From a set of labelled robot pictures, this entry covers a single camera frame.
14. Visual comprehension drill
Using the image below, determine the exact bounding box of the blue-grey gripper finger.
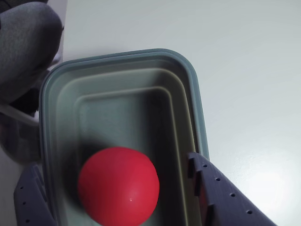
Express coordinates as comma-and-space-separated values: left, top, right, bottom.
13, 162, 59, 226
187, 152, 279, 226

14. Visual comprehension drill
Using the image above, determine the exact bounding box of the red ball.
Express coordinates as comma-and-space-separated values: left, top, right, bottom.
77, 146, 160, 226

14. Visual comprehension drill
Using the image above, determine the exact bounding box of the grey collapsible container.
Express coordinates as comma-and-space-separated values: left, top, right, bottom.
39, 48, 210, 226

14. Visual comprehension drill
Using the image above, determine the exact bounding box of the white bar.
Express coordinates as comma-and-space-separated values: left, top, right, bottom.
0, 103, 40, 128

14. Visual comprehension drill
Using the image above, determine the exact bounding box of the grey trousered leg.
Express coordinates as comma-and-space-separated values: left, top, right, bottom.
0, 0, 65, 109

